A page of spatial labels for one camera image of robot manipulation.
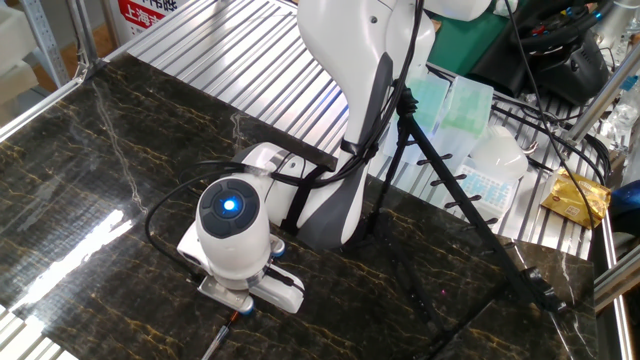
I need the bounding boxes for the black tripod stand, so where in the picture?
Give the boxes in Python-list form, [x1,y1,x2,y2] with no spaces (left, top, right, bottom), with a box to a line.
[342,87,569,351]

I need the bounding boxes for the silver wrist camera blue ends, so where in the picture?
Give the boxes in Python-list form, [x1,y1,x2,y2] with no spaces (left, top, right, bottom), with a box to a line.
[197,234,287,316]

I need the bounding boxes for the red white sign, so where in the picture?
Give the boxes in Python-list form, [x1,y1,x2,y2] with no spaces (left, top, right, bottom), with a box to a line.
[117,0,189,44]

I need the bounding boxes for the thin black cable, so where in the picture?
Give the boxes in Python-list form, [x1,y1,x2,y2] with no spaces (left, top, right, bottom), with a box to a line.
[504,0,609,236]

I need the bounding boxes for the grey metal shelf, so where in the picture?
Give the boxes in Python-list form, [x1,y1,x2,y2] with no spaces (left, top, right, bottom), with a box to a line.
[19,0,69,89]

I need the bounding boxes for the white foam box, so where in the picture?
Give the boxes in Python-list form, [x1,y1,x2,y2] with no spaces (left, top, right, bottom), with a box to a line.
[0,4,39,106]

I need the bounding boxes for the black camera cable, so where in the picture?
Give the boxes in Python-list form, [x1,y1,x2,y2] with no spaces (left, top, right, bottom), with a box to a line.
[143,159,251,282]

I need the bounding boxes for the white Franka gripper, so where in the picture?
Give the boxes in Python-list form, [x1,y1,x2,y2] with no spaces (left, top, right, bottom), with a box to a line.
[176,223,307,315]

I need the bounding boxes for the green cutting mat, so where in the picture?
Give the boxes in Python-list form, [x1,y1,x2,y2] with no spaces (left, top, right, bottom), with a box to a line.
[427,9,511,76]

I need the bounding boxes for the blue round object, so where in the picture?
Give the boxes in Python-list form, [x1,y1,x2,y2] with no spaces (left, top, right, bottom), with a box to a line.
[609,179,640,236]

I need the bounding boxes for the aluminium frame post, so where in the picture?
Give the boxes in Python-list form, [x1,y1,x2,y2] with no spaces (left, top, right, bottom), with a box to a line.
[564,42,640,146]
[65,0,101,76]

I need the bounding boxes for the clear plastic bag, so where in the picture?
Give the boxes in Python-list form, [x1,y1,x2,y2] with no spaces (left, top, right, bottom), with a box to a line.
[597,74,640,151]

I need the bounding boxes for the black steering wheel controller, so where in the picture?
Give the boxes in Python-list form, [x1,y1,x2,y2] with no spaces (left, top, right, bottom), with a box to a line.
[469,0,611,106]

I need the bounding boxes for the gold foil packet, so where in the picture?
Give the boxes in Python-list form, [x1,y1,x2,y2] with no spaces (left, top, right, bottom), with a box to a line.
[539,167,612,230]

